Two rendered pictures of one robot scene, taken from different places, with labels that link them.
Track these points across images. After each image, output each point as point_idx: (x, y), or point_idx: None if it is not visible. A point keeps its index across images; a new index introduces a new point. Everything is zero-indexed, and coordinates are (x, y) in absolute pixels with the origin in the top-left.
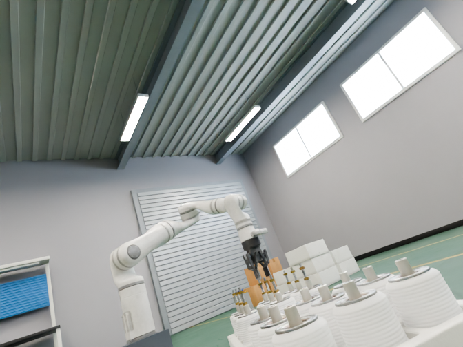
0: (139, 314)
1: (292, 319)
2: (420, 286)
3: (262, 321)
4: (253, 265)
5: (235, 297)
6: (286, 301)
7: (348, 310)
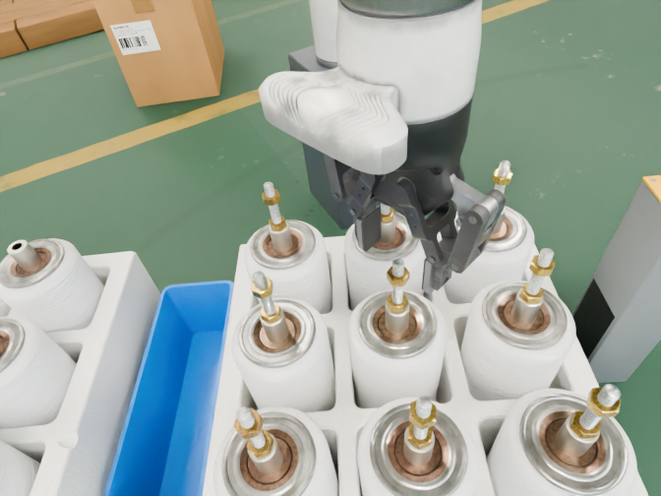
0: (312, 14)
1: None
2: None
3: (7, 256)
4: (340, 194)
5: (495, 186)
6: (232, 346)
7: None
